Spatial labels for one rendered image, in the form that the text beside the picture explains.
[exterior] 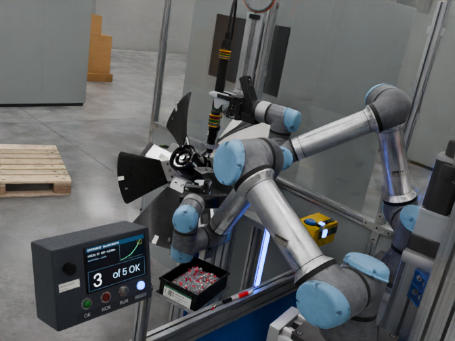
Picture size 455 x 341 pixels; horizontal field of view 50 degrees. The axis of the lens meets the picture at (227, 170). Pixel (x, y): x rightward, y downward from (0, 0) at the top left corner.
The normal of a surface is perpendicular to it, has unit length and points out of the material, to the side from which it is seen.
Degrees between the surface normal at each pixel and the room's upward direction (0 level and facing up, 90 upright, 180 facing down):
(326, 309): 94
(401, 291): 90
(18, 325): 1
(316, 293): 94
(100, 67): 90
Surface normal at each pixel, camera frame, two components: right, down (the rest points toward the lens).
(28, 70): 0.66, 0.34
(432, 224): -0.58, 0.18
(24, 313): 0.15, -0.93
